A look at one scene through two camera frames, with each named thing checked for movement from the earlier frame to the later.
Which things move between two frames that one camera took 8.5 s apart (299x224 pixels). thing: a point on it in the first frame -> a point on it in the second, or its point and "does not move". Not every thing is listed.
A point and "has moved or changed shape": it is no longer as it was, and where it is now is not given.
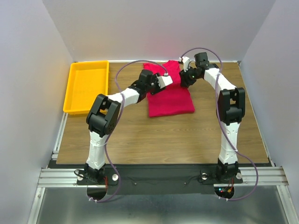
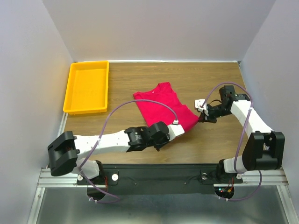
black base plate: x=138 y=179 does not move
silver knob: x=204 y=176 does not move
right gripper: x=185 y=81 -> x=208 y=118
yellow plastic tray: x=86 y=80 does not move
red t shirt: x=174 y=99 has moved or changed shape
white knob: x=115 y=177 does not move
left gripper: x=153 y=77 -> x=166 y=138
